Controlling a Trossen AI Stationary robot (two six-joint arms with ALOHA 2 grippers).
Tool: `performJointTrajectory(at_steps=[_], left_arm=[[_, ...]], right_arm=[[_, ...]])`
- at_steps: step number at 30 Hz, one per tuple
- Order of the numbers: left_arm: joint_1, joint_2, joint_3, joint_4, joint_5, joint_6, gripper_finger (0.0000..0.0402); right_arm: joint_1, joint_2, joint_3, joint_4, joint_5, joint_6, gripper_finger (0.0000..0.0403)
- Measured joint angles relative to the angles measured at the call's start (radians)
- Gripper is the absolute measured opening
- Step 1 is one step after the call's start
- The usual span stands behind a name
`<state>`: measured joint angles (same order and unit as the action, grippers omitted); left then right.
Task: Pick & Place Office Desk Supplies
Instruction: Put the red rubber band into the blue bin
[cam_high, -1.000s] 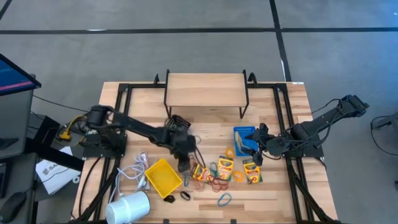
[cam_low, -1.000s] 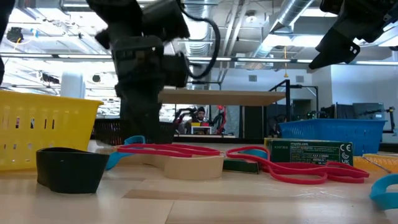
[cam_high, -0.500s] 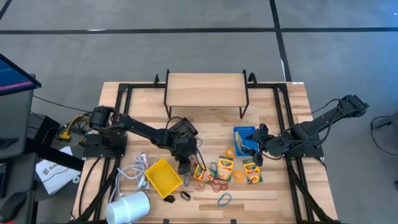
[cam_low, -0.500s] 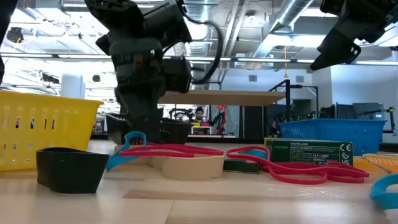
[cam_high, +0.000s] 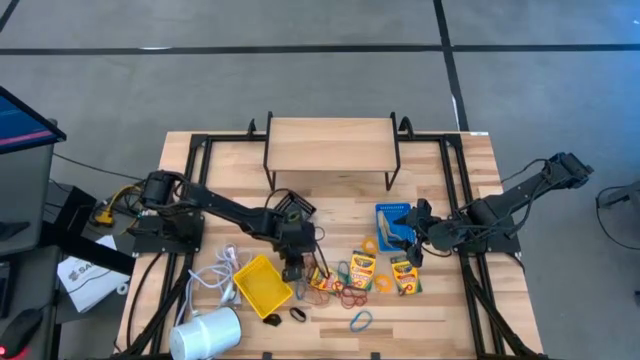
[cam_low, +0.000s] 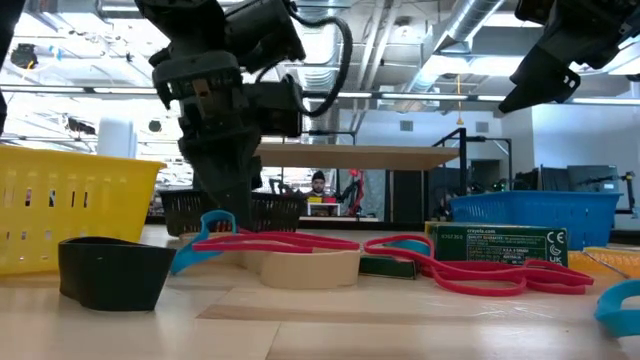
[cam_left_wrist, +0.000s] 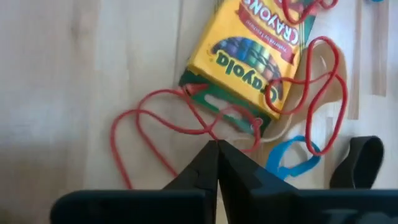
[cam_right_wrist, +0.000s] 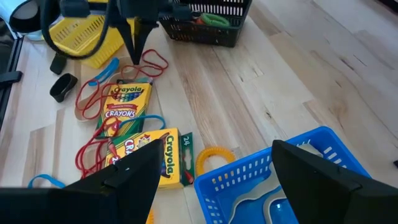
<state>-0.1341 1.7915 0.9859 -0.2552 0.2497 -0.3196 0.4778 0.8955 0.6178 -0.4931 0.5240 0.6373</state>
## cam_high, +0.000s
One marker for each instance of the brown rubber band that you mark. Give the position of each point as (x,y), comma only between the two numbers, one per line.
(315,304)

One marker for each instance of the blue tape roll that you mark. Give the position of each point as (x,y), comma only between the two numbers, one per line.
(354,327)

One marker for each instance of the green rubber band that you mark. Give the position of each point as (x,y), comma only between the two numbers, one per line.
(339,272)

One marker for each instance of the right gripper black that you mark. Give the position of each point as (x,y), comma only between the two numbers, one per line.
(422,225)

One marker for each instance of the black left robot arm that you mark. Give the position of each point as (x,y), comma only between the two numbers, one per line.
(225,205)

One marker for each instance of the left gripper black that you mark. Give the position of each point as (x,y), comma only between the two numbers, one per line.
(300,240)

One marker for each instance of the blue plastic basket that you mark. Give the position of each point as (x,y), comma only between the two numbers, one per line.
(395,210)

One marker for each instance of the black metal table frame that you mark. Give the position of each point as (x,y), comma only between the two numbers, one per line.
(198,141)

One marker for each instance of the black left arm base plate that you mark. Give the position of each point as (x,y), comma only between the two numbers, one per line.
(165,240)

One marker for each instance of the black monitor stand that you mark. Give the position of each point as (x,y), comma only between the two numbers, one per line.
(75,205)

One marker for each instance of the black plastic basket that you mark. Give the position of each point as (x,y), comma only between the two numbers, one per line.
(302,202)

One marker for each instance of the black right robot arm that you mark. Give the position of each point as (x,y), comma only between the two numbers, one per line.
(520,192)

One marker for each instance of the white label sticker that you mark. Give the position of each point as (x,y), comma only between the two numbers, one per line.
(478,133)

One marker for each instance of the wide black rubber band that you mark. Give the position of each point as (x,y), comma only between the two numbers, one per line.
(274,321)
(291,315)

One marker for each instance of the wooden shelf with black legs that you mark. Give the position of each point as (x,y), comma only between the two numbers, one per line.
(330,145)

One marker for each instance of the flat crayon box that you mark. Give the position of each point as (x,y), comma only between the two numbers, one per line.
(325,284)
(405,275)

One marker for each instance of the yellow plastic basket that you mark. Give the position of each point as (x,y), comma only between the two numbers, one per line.
(260,287)

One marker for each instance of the thick crayon box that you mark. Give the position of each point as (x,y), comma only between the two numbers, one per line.
(362,267)

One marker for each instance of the computer monitor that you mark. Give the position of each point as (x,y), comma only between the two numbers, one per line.
(25,125)

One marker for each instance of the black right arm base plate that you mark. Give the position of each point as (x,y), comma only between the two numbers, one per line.
(495,242)

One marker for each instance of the grey-blue rubber band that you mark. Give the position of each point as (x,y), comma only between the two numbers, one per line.
(299,295)

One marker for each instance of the black computer mouse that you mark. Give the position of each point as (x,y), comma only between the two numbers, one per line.
(20,330)

